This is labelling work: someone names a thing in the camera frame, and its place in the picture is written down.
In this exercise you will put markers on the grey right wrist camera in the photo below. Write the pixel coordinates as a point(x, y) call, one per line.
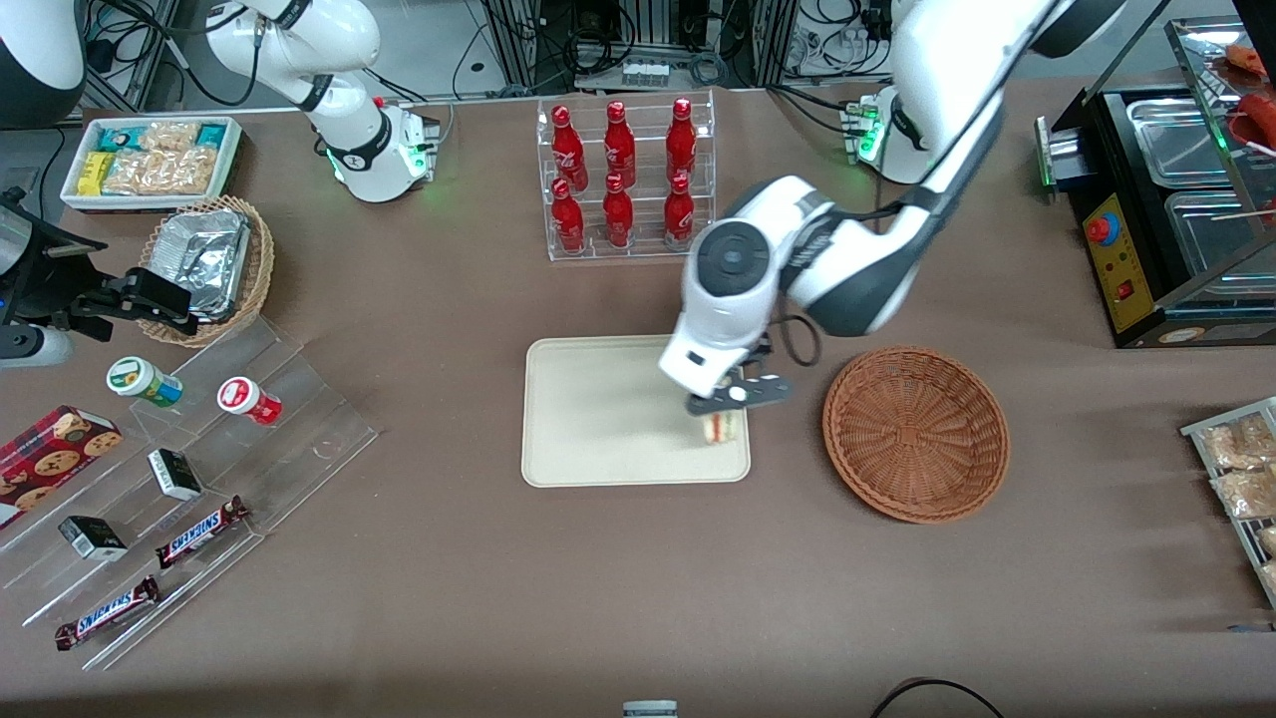
point(30, 349)

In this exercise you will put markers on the yellow snack packet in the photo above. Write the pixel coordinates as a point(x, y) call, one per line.
point(95, 175)

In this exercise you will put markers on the teal snack packet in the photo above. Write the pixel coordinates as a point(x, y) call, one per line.
point(211, 135)
point(120, 138)

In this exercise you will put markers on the green lidded cup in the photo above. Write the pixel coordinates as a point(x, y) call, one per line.
point(135, 377)

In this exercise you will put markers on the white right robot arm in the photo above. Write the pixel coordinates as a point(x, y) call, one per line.
point(369, 150)

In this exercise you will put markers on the clear acrylic stepped display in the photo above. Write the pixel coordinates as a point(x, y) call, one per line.
point(299, 429)

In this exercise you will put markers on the white power strip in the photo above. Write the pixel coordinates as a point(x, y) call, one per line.
point(646, 74)

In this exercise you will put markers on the small black box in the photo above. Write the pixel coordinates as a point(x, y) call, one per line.
point(92, 537)
point(174, 474)

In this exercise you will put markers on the clear acrylic bottle rack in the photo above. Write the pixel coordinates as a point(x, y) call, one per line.
point(638, 244)

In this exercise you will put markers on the aluminium foil container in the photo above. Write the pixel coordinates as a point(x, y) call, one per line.
point(204, 259)

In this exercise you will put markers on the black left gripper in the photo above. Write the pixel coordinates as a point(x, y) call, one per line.
point(763, 349)

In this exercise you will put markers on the clear bag of pastry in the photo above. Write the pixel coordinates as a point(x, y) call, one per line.
point(1269, 541)
point(1246, 494)
point(1236, 444)

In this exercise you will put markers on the light tan wicker basket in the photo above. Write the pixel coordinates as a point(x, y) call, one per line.
point(261, 264)

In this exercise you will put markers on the red soda bottle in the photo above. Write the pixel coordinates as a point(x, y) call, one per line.
point(568, 150)
point(568, 224)
point(679, 217)
point(681, 140)
point(618, 219)
point(619, 145)

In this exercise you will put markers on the beige plastic tray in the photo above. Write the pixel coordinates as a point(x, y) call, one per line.
point(598, 419)

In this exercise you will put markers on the large clear cracker bag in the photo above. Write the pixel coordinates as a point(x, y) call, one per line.
point(159, 172)

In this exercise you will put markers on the black food warmer machine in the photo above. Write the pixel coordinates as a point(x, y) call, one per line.
point(1107, 170)

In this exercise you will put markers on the brown snickers bar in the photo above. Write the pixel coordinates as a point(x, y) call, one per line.
point(105, 613)
point(199, 534)

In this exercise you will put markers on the white rectangular snack bin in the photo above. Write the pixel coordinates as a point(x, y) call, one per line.
point(229, 165)

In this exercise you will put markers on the small clear cracker bag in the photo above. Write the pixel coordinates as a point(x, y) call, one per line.
point(169, 138)

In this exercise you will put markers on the red cookie box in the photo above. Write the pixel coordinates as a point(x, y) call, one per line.
point(50, 459)

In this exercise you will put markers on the triangular sandwich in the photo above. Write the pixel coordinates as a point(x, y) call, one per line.
point(725, 429)

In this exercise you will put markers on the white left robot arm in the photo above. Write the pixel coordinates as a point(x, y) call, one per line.
point(847, 269)

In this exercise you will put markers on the brown wicker basket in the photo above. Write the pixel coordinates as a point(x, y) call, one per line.
point(912, 434)

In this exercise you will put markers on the red lidded cup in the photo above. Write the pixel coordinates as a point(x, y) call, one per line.
point(244, 397)

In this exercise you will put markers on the red round knob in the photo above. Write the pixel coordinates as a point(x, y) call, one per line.
point(1102, 229)

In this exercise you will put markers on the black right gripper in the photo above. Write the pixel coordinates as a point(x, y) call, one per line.
point(52, 282)

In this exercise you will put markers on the grey device edge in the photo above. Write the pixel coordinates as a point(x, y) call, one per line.
point(650, 710)

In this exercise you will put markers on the steel warmer pan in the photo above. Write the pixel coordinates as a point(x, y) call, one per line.
point(1176, 145)
point(1211, 239)

